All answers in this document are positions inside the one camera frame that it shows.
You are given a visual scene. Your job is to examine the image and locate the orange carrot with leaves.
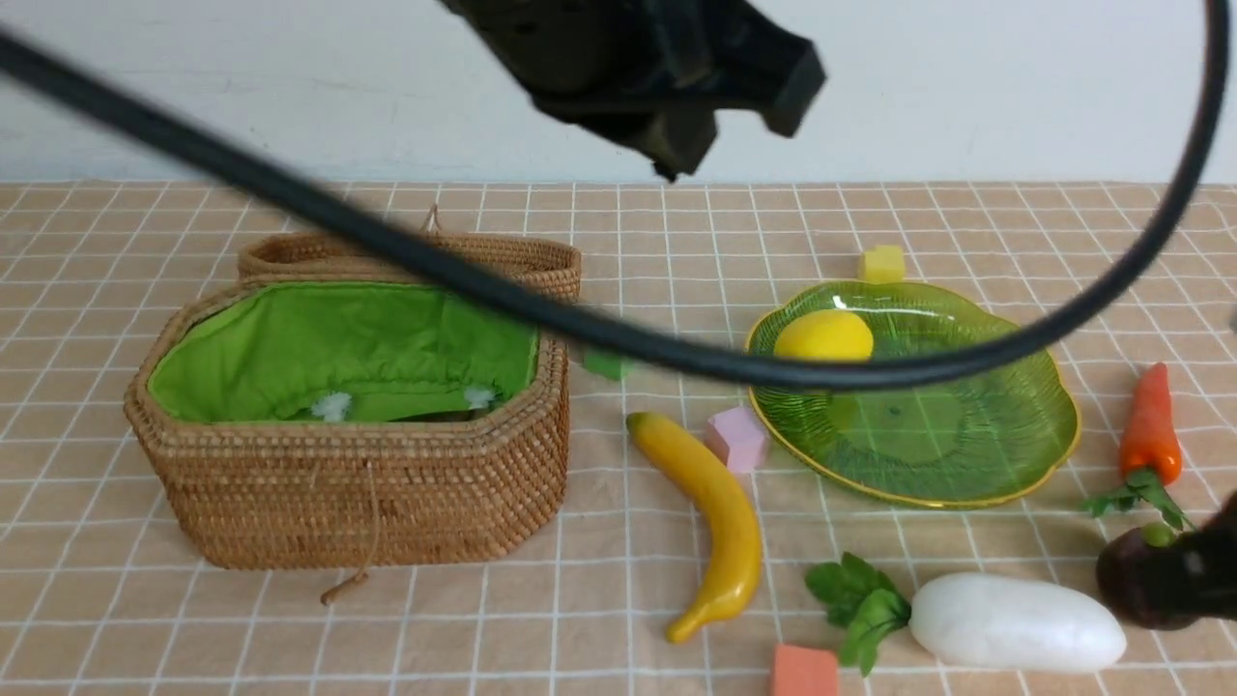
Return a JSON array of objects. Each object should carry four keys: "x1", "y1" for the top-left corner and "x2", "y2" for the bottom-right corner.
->
[{"x1": 1082, "y1": 362, "x2": 1196, "y2": 533}]

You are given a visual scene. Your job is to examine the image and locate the yellow banana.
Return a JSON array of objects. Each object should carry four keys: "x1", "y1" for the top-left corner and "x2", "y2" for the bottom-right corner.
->
[{"x1": 623, "y1": 413, "x2": 763, "y2": 644}]

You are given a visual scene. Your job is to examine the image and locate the yellow foam cube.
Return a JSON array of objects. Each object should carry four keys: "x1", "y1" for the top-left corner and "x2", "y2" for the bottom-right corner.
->
[{"x1": 858, "y1": 244, "x2": 905, "y2": 283}]

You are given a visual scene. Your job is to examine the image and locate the woven rattan basket green lining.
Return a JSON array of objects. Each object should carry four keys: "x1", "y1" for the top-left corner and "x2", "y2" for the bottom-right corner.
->
[{"x1": 124, "y1": 277, "x2": 570, "y2": 569}]

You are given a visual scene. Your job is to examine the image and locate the green foam cube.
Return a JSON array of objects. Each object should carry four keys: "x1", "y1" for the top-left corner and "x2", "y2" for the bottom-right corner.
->
[{"x1": 581, "y1": 347, "x2": 633, "y2": 383}]

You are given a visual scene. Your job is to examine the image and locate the orange foam cube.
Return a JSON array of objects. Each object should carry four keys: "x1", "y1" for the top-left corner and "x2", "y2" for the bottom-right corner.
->
[{"x1": 768, "y1": 643, "x2": 840, "y2": 696}]

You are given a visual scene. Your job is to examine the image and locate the woven rattan basket lid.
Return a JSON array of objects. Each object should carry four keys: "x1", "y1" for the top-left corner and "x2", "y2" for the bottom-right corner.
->
[{"x1": 236, "y1": 206, "x2": 581, "y2": 304}]

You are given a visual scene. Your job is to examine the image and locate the green glass leaf plate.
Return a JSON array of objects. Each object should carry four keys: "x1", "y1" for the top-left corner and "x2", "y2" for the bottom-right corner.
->
[{"x1": 745, "y1": 279, "x2": 1081, "y2": 509}]

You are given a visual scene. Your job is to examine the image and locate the yellow lemon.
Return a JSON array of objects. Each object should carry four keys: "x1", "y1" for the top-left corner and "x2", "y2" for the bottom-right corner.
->
[{"x1": 773, "y1": 309, "x2": 875, "y2": 362}]

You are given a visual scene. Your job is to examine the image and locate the dark purple mangosteen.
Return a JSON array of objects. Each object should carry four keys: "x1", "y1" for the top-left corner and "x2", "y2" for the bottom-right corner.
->
[{"x1": 1095, "y1": 520, "x2": 1200, "y2": 630}]

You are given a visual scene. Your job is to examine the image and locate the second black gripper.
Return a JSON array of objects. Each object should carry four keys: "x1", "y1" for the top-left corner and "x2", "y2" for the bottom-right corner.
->
[{"x1": 1157, "y1": 494, "x2": 1236, "y2": 621}]

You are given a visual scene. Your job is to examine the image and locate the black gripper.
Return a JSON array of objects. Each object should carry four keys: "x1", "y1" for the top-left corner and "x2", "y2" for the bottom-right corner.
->
[{"x1": 447, "y1": 1, "x2": 826, "y2": 184}]

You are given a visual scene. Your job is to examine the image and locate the black cable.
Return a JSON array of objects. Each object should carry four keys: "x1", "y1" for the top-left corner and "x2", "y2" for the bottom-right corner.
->
[{"x1": 0, "y1": 0, "x2": 1232, "y2": 392}]

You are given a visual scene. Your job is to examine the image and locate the white radish with leaves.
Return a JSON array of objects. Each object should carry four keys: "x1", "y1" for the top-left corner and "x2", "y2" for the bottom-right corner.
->
[{"x1": 804, "y1": 553, "x2": 1128, "y2": 677}]

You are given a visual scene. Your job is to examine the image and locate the pink foam cube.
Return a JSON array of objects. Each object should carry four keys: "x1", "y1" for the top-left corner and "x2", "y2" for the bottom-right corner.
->
[{"x1": 705, "y1": 405, "x2": 769, "y2": 476}]

